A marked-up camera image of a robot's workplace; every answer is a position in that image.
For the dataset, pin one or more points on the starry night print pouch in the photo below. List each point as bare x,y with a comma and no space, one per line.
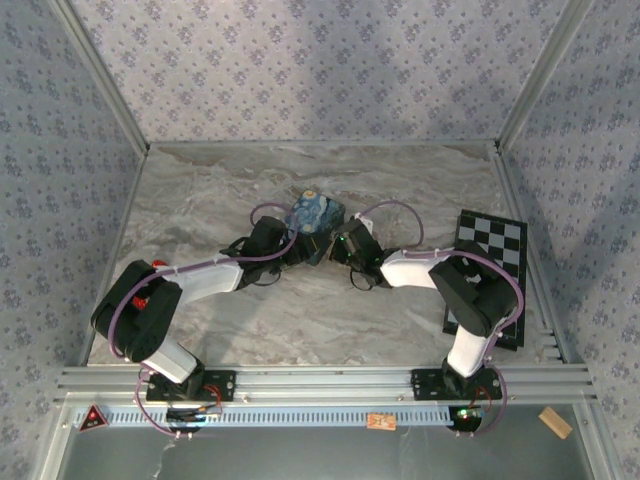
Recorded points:
315,215

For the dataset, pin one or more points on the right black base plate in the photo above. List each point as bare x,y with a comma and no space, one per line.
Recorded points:
427,385

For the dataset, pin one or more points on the small orange tag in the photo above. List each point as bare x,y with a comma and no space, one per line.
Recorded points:
381,422

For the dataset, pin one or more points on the controller board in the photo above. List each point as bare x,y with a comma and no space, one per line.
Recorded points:
192,417
466,417

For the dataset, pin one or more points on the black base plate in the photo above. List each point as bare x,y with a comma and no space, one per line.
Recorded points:
222,385
427,385

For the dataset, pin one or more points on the aluminium frame bar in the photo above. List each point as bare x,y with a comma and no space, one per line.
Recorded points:
320,144
545,75
100,75

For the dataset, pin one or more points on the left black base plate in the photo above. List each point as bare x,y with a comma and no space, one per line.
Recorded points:
222,385

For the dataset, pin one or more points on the small wooden block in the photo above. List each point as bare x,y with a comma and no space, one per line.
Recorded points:
555,422

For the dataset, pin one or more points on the red triangle warning sticker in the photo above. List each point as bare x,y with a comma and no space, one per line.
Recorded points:
93,419

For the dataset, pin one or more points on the right controller board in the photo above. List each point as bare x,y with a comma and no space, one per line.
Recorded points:
466,417

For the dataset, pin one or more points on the black and grey chessboard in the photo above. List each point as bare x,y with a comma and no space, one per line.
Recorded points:
492,235

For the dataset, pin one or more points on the red foil packet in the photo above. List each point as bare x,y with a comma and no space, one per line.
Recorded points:
140,303

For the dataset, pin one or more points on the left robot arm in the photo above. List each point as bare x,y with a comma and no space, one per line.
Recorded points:
210,277

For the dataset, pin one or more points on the left controller board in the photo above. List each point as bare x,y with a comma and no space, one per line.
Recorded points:
192,417

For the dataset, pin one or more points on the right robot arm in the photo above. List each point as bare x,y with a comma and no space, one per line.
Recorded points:
407,270

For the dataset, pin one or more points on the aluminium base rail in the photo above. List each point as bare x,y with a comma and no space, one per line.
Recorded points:
320,385

